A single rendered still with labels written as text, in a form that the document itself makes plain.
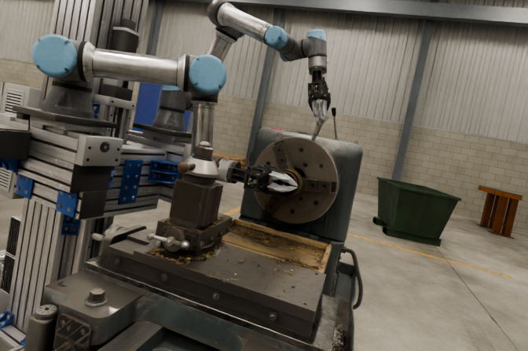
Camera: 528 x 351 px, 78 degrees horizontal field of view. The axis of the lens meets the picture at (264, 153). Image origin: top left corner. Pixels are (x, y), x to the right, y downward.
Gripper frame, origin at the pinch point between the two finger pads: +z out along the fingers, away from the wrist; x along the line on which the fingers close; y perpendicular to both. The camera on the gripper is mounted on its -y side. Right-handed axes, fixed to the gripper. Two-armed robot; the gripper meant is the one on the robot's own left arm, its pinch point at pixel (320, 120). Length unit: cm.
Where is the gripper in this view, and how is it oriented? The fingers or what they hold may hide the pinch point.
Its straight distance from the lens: 135.6
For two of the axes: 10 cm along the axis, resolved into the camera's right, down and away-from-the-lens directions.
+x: 9.6, -0.4, -2.9
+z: 0.3, 10.0, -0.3
